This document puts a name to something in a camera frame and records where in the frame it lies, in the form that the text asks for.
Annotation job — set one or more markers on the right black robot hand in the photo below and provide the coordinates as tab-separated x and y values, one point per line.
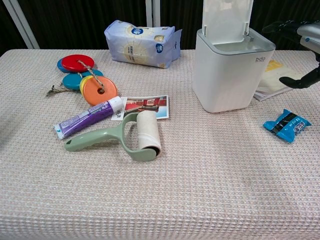
308	33

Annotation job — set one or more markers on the white plastic bin lid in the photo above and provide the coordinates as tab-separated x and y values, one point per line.
225	17

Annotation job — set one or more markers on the white lidded trash bin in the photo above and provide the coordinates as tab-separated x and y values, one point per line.
222	80

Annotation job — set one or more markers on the white and yellow booklet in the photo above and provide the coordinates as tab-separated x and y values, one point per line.
271	82

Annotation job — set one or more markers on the blue snack packet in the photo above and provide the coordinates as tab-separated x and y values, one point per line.
287	125

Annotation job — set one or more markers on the pale blue tissue pack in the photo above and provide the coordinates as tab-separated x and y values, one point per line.
142	45

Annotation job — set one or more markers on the red building postcard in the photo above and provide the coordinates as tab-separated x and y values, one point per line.
152	105

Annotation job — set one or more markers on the green lint roller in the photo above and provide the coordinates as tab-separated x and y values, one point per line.
147	132

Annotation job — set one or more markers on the beige waffle tablecloth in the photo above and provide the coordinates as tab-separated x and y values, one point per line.
160	190

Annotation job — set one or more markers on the teal wooden disc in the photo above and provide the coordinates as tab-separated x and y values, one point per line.
71	82
96	73

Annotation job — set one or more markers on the orange wooden disc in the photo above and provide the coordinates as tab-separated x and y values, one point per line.
100	91

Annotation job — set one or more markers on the dark curtain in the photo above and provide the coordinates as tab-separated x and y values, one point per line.
82	22

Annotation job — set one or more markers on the yellow wooden disc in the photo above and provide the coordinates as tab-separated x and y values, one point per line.
84	83

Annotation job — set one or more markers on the red wooden disc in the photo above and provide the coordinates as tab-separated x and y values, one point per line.
75	63

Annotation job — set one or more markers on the purple toothpaste tube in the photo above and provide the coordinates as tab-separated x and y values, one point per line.
85	117

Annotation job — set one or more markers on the blue wooden disc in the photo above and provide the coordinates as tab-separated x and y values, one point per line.
59	66

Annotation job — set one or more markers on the white upright frame bar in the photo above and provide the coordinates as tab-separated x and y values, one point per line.
152	12

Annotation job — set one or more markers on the white slanted frame bar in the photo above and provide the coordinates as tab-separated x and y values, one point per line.
21	23

